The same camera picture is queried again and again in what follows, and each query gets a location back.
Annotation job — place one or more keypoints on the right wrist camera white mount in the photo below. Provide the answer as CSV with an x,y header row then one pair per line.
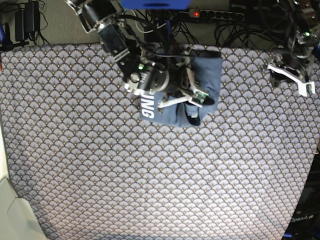
x,y
188,87

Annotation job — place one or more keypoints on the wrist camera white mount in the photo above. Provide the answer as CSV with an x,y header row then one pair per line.
x,y
188,87
305,87

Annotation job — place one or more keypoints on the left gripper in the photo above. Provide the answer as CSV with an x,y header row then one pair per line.
x,y
301,60

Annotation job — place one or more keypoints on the blue box overhead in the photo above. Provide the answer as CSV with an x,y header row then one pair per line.
x,y
156,4

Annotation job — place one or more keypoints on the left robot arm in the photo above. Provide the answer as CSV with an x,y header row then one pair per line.
x,y
303,28

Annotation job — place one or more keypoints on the black power strip red switch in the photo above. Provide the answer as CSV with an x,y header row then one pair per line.
x,y
216,15

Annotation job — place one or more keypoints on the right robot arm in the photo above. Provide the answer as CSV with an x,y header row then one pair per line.
x,y
122,35

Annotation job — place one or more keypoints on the black box under table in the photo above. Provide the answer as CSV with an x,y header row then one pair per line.
x,y
153,34

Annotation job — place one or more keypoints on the blue T-shirt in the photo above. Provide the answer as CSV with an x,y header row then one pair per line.
x,y
208,72

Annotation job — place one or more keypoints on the black power adapter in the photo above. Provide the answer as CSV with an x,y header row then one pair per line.
x,y
27,21

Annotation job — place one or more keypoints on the cream plastic furniture corner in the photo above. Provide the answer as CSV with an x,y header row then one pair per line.
x,y
17,219

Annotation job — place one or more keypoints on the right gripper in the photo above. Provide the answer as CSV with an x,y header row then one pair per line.
x,y
145,79

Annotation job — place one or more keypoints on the fan-patterned table cloth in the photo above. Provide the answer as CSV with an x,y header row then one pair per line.
x,y
92,169

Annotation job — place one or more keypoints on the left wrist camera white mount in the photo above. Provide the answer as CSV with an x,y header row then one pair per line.
x,y
305,87

